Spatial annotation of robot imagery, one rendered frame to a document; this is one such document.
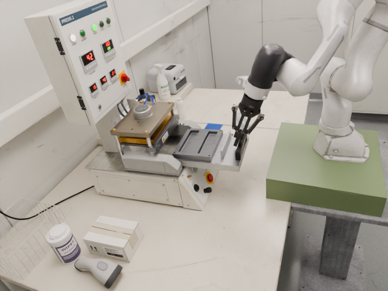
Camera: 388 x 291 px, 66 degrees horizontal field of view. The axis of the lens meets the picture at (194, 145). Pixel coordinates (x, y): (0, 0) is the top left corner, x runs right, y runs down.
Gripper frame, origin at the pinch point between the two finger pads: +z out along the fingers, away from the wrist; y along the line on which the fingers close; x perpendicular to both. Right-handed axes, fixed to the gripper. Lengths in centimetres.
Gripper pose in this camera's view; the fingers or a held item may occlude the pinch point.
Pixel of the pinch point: (238, 137)
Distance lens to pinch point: 122.3
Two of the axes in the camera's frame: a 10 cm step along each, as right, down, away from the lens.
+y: 9.3, 3.4, -1.1
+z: -2.0, 7.4, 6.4
